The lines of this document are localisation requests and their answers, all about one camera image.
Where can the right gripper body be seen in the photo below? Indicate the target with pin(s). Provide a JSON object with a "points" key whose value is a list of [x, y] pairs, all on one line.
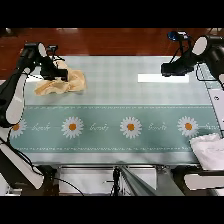
{"points": [[176, 69]]}

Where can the silver frame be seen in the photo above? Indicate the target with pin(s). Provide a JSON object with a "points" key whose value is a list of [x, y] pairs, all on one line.
{"points": [[140, 180]]}

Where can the white garment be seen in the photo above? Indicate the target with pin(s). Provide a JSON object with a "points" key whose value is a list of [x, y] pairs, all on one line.
{"points": [[210, 150]]}

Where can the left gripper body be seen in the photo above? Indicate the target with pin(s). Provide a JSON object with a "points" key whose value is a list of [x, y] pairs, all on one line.
{"points": [[53, 71]]}

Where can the yellow garment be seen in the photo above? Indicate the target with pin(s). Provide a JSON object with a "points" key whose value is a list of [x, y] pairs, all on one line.
{"points": [[65, 83]]}

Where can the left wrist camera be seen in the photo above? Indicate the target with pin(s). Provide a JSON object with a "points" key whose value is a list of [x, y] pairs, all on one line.
{"points": [[52, 50]]}

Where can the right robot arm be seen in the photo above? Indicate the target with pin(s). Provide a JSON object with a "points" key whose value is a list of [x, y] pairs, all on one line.
{"points": [[210, 50]]}

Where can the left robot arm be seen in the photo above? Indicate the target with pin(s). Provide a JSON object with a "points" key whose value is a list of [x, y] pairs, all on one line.
{"points": [[13, 100]]}

